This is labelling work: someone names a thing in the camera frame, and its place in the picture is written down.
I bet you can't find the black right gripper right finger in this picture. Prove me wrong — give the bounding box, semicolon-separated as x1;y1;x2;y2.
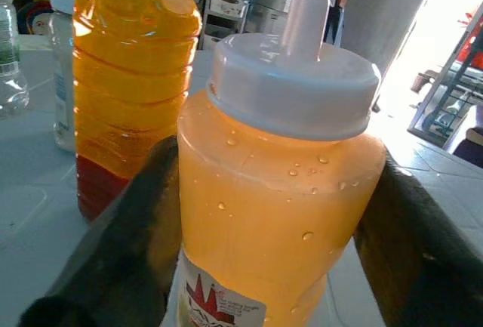
353;148;483;327

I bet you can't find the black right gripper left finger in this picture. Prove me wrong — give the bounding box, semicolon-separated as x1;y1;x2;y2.
18;135;184;327

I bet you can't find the orange squeeze bottle white cap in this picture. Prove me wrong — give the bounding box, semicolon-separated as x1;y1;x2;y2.
175;0;389;327

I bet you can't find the white plastic table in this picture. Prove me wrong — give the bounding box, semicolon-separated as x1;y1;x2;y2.
0;34;483;327

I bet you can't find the small white plastic bottle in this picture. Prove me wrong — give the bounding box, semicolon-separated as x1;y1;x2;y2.
48;0;81;153

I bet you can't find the amber oil bottle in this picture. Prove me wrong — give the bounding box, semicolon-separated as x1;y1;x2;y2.
73;0;204;223

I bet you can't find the clear water bottle green label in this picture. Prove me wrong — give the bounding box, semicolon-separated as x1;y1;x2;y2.
0;0;31;117

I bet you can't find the white shelf rack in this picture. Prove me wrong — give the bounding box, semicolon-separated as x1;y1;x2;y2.
198;0;254;53

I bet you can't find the white appliance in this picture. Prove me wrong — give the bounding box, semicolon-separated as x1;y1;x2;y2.
247;0;300;36

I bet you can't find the metal frame glass stand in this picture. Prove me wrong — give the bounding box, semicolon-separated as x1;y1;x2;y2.
406;11;483;151

